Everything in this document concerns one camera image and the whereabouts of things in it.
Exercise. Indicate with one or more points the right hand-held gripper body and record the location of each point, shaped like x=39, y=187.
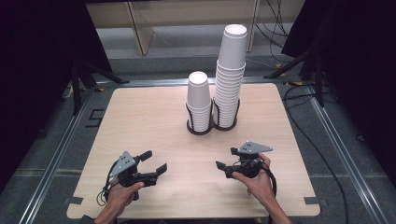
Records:
x=250, y=166

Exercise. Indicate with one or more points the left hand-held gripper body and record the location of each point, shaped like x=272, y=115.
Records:
x=126, y=163

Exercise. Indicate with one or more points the short stack of white cups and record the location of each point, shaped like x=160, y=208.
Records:
x=199, y=93

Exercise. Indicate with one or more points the tall stack of white cups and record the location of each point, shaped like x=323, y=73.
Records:
x=232, y=62

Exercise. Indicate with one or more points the person's right hand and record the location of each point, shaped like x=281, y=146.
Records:
x=260, y=186

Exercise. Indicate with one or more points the person's left hand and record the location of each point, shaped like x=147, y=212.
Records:
x=120, y=197

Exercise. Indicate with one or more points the dark tape patch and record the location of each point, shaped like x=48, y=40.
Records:
x=313, y=201

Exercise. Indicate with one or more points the yellow tape piece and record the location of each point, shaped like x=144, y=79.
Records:
x=99, y=90
x=292, y=83
x=278, y=65

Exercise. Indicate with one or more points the black metal stand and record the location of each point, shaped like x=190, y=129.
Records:
x=319, y=87
x=75, y=93

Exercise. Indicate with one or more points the light wooden cabinet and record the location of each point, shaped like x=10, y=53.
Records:
x=141, y=34

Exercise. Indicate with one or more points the metal floor rail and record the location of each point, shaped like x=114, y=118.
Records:
x=155, y=82
x=53, y=165
x=342, y=155

